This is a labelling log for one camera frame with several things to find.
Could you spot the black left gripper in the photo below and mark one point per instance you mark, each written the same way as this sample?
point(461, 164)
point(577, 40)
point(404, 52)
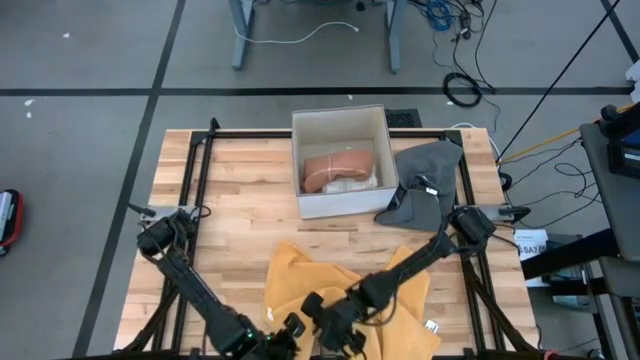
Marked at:
point(270, 347)

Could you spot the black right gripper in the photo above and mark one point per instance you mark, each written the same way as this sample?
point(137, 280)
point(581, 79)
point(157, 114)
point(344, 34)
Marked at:
point(340, 320)

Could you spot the mustard yellow towel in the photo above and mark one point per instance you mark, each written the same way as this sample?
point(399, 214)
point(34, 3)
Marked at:
point(310, 280)

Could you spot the white beige plaid towel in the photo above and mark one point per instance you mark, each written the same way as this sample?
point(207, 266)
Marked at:
point(350, 185)

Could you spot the terracotta pink towel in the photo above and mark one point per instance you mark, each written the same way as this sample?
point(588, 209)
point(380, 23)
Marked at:
point(340, 165)

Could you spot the dark grey towel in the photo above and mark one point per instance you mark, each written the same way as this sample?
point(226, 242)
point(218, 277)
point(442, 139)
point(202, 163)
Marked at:
point(425, 165)

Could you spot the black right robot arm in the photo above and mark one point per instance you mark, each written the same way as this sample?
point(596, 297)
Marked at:
point(415, 265)

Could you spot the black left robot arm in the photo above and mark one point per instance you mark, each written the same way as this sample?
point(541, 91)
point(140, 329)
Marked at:
point(190, 285)

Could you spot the white paper tag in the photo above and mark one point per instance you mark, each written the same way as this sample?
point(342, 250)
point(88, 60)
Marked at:
point(432, 327)

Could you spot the beige fabric storage box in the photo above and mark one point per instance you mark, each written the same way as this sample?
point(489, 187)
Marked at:
point(345, 207)

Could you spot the white printed paper sheet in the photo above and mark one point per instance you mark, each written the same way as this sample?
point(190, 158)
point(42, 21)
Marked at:
point(530, 245)

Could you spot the blue plastic bin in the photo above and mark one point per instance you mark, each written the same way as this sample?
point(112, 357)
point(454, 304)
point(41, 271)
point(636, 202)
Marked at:
point(570, 302)

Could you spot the black perforated mat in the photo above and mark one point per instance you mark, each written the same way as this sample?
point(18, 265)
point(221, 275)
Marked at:
point(405, 119)

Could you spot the red black case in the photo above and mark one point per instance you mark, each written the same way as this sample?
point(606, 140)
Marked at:
point(17, 225)

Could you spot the black equipment cart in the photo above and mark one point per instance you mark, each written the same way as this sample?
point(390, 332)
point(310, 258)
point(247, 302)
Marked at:
point(605, 200)

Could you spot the grey desk leg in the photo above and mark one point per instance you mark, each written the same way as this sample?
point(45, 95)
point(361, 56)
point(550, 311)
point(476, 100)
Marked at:
point(241, 35)
point(395, 35)

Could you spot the black device with blue screen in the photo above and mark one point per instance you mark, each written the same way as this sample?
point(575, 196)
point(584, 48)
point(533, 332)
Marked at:
point(620, 150)

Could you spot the thin black pole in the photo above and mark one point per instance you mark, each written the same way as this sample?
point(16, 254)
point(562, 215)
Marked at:
point(559, 80)

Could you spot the white crumpled object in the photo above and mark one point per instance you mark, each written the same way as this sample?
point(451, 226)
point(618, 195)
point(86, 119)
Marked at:
point(635, 80)

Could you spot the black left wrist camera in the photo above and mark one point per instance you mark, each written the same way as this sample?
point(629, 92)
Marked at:
point(295, 324)

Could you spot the black aluminium table frame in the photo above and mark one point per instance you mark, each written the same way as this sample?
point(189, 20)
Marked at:
point(415, 134)

